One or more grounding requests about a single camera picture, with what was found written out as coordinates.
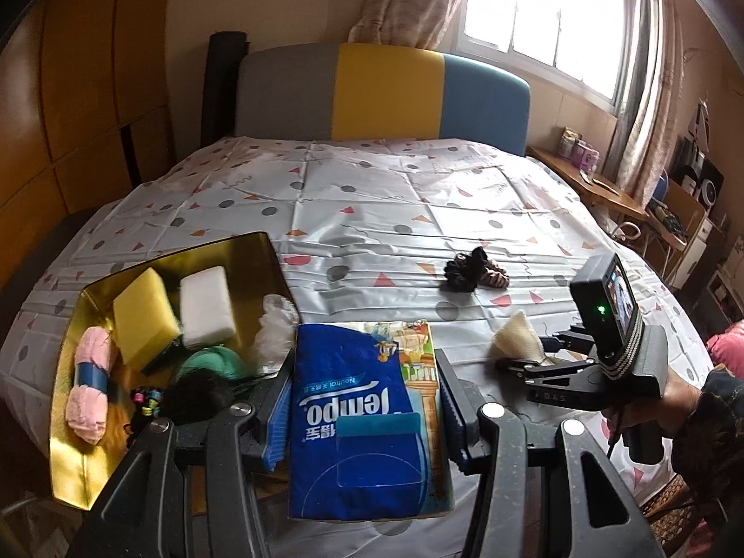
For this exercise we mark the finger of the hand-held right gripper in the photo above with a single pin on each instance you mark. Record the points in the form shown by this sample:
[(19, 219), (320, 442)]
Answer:
[(569, 342), (546, 369)]

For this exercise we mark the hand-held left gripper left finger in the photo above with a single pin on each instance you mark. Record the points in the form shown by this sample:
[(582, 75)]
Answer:
[(282, 412)]

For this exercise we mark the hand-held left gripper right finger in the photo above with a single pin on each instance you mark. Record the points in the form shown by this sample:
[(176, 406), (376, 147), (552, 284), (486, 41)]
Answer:
[(450, 412)]

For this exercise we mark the beige mesh scrub cloth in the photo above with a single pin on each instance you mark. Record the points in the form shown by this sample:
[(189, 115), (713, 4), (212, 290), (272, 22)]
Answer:
[(517, 337)]

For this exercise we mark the blue tissue pack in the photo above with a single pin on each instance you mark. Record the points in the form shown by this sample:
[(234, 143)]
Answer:
[(349, 372)]

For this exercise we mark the green scrubber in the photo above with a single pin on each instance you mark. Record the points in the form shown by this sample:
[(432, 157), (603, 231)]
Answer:
[(215, 360)]

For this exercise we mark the black fluffy scrubber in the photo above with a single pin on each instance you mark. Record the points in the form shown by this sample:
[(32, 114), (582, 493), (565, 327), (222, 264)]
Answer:
[(195, 398)]

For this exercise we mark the pink satin scrunchie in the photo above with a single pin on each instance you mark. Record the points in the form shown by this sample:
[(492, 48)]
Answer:
[(494, 278)]

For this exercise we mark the black scrunchie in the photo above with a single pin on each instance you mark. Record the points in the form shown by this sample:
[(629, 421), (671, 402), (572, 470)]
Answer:
[(462, 273)]

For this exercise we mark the gold lined gift box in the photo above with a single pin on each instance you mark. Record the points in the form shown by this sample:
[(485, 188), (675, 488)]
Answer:
[(221, 256)]

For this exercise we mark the yellow sponge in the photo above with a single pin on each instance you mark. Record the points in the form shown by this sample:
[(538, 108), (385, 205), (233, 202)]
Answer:
[(145, 314)]

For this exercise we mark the pink yarn skein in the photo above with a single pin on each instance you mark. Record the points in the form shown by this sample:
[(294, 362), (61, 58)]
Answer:
[(87, 412)]

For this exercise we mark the person's right hand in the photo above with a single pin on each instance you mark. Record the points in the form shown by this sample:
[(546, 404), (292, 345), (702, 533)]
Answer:
[(683, 404)]

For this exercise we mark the clear plastic wrap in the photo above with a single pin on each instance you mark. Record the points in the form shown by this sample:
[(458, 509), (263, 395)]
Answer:
[(273, 331)]

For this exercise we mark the pink cloth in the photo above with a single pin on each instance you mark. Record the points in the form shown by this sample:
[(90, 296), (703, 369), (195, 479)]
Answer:
[(726, 346)]

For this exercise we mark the white sponge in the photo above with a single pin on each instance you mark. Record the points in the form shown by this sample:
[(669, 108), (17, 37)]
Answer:
[(206, 308)]

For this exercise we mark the wooden side desk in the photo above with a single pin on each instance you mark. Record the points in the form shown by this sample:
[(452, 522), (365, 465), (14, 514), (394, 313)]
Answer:
[(587, 186)]

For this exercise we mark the blue chair back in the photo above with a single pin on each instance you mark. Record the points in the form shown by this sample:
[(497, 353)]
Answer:
[(661, 189)]

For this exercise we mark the cluttered storage shelf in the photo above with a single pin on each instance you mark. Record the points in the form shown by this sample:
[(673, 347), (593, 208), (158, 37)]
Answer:
[(694, 203)]

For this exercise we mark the purple box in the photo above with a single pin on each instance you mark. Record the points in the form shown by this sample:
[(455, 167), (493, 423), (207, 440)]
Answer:
[(586, 157)]

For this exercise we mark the brown packet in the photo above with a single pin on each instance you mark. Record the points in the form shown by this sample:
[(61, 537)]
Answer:
[(568, 140)]

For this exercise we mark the sheer grey curtain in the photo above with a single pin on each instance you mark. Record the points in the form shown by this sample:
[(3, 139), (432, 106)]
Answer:
[(645, 70)]

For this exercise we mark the grey yellow blue headboard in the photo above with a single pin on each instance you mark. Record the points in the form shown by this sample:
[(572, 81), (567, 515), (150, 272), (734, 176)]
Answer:
[(383, 93)]

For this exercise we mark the window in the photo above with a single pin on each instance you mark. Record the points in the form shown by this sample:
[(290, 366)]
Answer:
[(552, 11)]

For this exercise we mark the beige patterned curtain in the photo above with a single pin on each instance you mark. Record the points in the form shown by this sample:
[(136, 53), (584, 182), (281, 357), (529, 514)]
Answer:
[(407, 0)]

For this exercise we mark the wooden wardrobe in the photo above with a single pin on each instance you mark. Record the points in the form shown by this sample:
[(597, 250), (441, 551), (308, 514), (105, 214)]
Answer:
[(70, 99)]

